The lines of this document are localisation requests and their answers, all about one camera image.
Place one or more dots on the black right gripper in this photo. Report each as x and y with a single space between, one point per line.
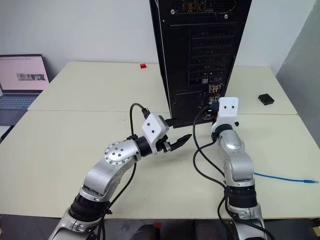
214 110

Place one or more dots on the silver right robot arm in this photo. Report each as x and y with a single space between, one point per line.
237 160

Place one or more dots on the black computer tower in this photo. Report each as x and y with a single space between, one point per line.
200 50

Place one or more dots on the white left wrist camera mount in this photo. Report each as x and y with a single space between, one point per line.
153 127

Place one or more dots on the small red block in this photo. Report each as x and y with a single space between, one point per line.
143 66

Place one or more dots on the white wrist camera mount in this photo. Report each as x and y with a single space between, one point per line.
153 127
228 110

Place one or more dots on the open laptop with pink screen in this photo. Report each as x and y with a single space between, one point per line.
22 72

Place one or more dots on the grey partition panel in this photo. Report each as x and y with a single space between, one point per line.
302 75

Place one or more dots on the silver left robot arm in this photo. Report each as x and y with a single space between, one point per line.
117 157

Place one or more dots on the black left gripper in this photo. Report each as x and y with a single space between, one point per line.
162 143

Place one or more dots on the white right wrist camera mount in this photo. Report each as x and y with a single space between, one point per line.
228 110

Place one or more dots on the small black adapter box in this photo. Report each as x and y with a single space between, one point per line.
266 99

